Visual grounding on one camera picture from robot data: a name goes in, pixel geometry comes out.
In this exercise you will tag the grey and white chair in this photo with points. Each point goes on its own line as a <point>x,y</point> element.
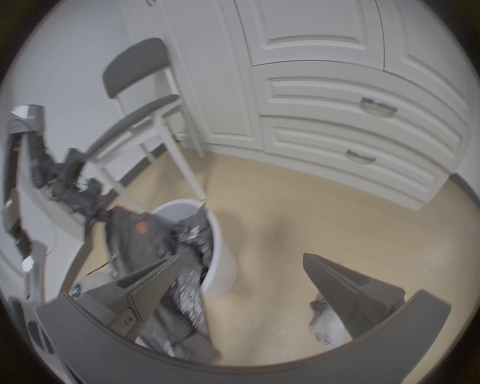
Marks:
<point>138,63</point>

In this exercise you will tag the white trash bin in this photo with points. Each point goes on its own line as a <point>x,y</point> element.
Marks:
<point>223,262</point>

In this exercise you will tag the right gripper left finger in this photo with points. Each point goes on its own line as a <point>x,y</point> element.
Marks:
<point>150,288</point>

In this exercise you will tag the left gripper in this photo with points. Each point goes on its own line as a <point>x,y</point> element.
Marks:
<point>90,204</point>

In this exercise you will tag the black plastic bag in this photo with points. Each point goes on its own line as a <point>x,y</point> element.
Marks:
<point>146,243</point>

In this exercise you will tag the white wardrobe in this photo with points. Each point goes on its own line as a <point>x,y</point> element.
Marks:
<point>318,93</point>

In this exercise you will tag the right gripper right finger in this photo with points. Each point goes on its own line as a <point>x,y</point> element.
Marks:
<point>348,300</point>

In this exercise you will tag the white paper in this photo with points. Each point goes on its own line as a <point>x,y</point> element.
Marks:
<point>332,330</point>

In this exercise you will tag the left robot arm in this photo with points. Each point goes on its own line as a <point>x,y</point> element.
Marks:
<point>41,161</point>

